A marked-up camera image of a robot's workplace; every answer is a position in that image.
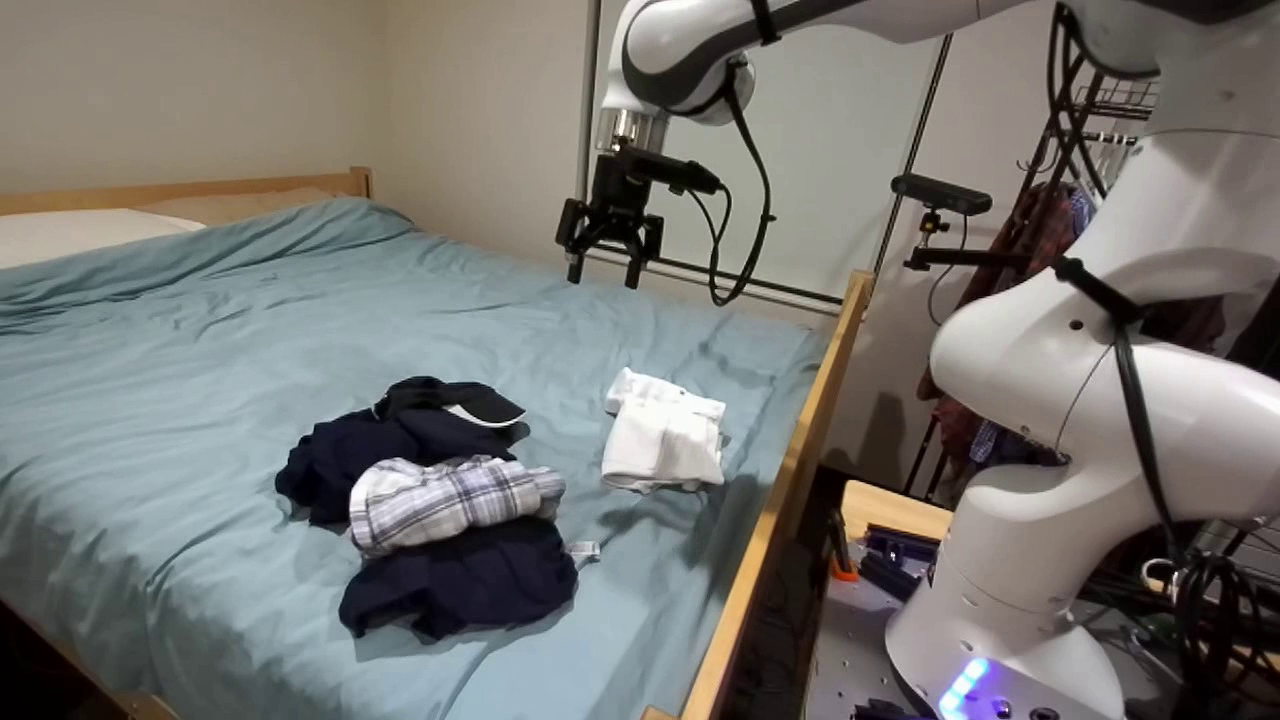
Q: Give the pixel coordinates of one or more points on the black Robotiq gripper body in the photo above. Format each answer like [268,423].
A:
[621,185]

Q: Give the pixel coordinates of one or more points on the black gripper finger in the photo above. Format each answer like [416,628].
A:
[647,252]
[573,242]

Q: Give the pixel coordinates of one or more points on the black cap with light brim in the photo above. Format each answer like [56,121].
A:
[441,401]

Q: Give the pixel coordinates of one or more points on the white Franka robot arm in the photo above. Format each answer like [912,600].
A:
[1145,374]

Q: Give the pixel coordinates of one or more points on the white folded garment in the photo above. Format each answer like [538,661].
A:
[664,434]

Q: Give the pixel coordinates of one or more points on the bed with teal sheet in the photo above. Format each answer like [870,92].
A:
[785,494]

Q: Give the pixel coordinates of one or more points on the plaid checkered shirt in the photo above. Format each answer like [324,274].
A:
[441,500]

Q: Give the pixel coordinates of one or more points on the navy blue clothing item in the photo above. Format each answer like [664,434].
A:
[332,466]
[455,586]

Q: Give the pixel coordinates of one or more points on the small wooden side table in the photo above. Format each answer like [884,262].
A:
[894,506]

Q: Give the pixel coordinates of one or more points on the black electronic box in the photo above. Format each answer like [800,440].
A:
[894,554]

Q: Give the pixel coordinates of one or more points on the black metal clothes rack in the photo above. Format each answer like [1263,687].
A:
[1063,92]

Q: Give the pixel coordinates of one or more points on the white pillow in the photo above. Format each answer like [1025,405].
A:
[64,235]

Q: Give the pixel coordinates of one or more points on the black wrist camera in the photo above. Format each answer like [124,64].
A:
[685,172]

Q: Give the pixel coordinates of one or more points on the black stereo camera on stand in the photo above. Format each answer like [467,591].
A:
[942,194]

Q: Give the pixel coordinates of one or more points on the grey perforated base plate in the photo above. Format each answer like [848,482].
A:
[846,652]

